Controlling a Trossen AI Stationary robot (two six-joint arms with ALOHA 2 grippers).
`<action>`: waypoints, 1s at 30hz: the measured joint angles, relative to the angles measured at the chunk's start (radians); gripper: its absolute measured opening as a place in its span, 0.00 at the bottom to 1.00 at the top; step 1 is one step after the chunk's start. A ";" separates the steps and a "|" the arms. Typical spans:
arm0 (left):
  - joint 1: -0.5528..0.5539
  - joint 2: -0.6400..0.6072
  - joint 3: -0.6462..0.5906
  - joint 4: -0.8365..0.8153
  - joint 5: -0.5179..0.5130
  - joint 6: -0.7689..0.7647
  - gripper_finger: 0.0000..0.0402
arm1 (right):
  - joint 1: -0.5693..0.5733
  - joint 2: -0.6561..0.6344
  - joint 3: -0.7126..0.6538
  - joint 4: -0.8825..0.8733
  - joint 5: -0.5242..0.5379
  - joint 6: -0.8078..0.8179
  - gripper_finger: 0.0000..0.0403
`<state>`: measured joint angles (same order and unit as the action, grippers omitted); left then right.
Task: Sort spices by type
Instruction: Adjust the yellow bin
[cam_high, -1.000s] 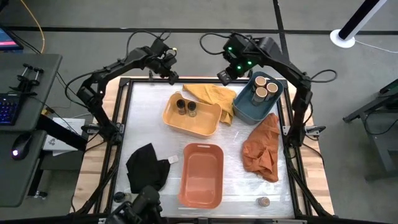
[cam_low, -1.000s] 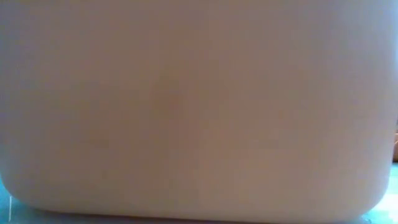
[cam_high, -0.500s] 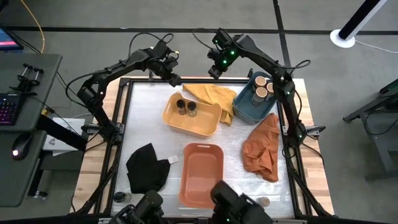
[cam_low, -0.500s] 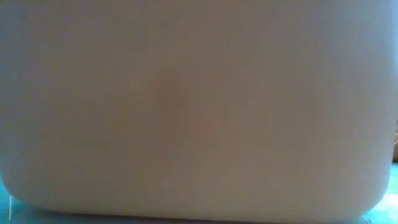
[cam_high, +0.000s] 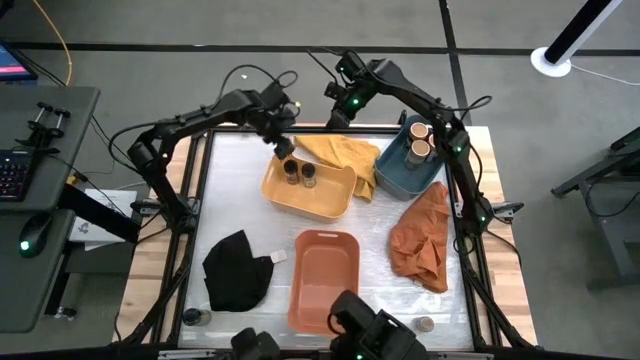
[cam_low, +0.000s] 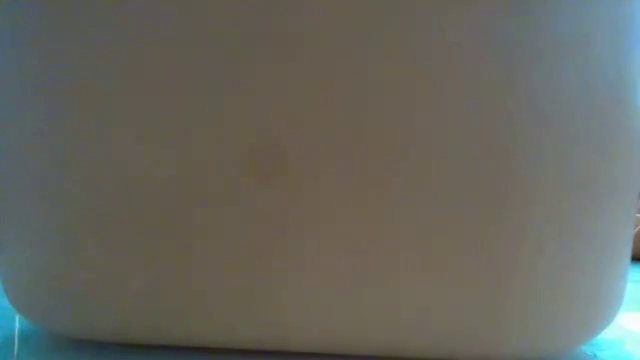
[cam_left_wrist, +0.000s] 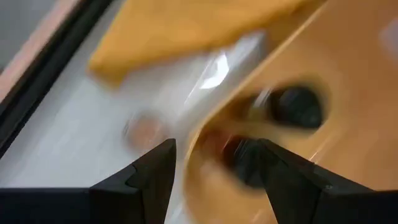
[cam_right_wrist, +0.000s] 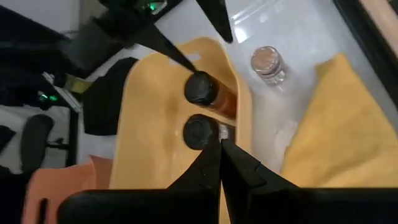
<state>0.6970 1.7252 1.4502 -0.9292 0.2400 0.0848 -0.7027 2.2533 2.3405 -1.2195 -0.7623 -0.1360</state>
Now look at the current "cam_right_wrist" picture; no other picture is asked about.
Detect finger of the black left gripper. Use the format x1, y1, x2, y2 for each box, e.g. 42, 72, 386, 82
133, 24, 200, 74
195, 0, 234, 44

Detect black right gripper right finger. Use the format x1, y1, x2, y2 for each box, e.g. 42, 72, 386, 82
221, 138, 398, 224

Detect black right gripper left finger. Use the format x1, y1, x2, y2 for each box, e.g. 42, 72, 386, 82
58, 138, 222, 224

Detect black-lidded jar orange contents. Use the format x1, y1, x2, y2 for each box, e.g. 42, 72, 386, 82
183, 70, 239, 121

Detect wooden-lidded spice jar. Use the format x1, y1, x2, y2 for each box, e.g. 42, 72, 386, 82
250, 45, 287, 86

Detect black-lidded jar white label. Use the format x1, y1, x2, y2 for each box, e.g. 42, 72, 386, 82
182, 113, 236, 151

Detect salmon orange plastic bin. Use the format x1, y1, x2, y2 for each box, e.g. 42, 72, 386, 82
21, 154, 115, 224

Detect yellow plastic bin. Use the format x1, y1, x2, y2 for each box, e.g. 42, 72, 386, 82
108, 36, 253, 224

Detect yellow cloth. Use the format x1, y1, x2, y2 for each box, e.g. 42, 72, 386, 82
280, 52, 398, 189

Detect white plastic table cover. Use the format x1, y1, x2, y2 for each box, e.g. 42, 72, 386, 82
76, 0, 398, 175

